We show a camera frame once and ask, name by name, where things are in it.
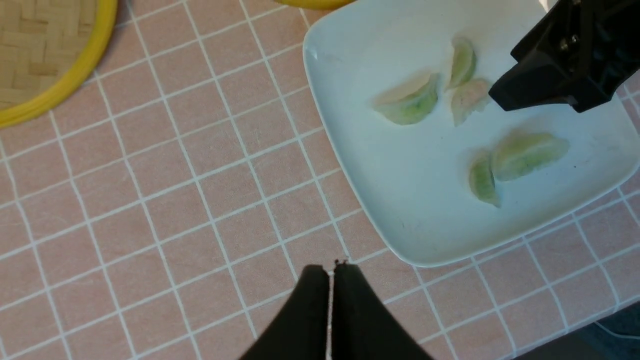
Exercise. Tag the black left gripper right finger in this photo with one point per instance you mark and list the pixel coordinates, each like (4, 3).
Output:
(361, 326)

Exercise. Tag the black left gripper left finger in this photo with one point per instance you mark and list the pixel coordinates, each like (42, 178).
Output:
(299, 331)

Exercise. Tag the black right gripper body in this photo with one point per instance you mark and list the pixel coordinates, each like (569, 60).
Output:
(578, 54)

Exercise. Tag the large pale green dumpling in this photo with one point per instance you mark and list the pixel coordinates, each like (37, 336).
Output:
(525, 153)

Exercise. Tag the pink dumpling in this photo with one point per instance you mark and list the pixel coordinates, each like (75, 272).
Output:
(472, 96)

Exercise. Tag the green dumpling steamer thin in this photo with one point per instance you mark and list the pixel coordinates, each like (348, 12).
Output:
(482, 182)

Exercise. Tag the white square plate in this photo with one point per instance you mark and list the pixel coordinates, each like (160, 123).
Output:
(412, 180)

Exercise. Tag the yellow-rimmed bamboo steamer basket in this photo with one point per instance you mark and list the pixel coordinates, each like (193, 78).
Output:
(315, 4)

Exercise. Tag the yellow-rimmed bamboo steamer lid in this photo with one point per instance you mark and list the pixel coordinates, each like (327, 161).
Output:
(48, 48)

